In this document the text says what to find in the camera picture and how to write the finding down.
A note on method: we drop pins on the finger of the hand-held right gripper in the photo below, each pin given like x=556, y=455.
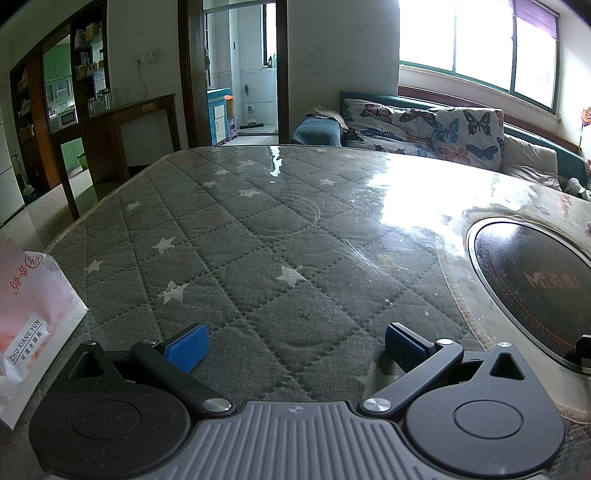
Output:
x=582, y=353

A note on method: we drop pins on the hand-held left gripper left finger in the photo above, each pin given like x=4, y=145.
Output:
x=187, y=346

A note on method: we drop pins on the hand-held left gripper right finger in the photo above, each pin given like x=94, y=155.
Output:
x=405, y=346

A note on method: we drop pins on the round black induction cooker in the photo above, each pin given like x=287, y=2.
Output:
x=531, y=286

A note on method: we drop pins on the pink white tissue pack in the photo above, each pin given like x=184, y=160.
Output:
x=32, y=332

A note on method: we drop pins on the grey plush toy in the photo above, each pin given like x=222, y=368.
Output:
x=576, y=187

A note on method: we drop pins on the teal sofa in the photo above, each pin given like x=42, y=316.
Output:
x=568, y=159

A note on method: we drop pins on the beige cushion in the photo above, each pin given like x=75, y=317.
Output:
x=531, y=159

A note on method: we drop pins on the green basket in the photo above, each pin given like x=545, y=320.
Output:
x=82, y=162

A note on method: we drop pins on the upright butterfly print cushion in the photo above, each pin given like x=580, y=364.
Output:
x=468, y=138

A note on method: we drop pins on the flat butterfly print cushion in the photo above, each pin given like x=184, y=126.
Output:
x=388, y=124

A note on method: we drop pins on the purple plastic stool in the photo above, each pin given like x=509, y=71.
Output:
x=232, y=128

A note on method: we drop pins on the broom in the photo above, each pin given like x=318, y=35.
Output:
x=25, y=182

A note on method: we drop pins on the blue bathroom cabinet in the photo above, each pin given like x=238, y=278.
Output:
x=217, y=117

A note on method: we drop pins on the mop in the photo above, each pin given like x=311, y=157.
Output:
x=253, y=123

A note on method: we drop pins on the blue towel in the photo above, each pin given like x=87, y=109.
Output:
x=316, y=131

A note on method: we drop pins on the dark wooden sideboard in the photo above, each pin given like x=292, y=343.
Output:
x=124, y=120

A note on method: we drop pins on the colourful pinwheel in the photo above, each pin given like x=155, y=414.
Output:
x=585, y=117

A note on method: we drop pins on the beige folded cloth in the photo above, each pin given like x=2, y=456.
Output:
x=328, y=114

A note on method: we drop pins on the white microwave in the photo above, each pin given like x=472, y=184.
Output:
x=68, y=118

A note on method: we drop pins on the glass jar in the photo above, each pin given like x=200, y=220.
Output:
x=105, y=100
x=93, y=107

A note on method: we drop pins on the dark wooden shelving unit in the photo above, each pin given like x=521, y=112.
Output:
x=34, y=106

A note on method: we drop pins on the green framed window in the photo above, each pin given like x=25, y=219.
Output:
x=480, y=41

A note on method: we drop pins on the purple roller blind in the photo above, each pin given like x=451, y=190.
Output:
x=538, y=16

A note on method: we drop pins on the dark wooden door frame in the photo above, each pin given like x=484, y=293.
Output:
x=191, y=74

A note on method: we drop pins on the white wall socket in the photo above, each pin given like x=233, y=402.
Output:
x=145, y=58

